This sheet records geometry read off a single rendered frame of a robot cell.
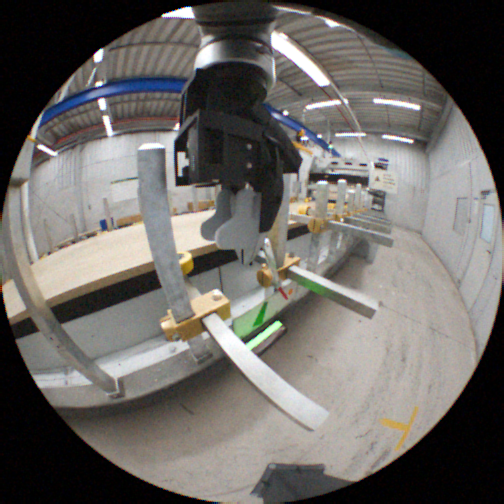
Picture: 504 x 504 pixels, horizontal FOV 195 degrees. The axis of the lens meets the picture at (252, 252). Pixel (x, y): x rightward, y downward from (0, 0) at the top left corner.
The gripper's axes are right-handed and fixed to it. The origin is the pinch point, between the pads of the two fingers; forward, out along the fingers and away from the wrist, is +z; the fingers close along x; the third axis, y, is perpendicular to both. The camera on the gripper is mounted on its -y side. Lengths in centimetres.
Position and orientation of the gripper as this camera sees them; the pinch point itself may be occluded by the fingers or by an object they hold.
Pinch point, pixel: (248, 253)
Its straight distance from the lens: 18.7
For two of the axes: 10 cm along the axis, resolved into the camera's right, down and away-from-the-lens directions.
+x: 6.6, 3.1, -6.9
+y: -7.5, 2.7, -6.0
